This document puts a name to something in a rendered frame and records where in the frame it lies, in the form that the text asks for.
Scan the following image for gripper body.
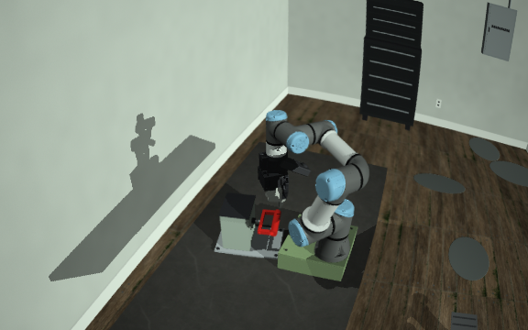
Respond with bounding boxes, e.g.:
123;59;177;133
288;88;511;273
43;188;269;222
258;150;289;192

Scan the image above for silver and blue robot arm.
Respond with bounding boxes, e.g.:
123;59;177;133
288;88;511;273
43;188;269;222
266;110;369;262

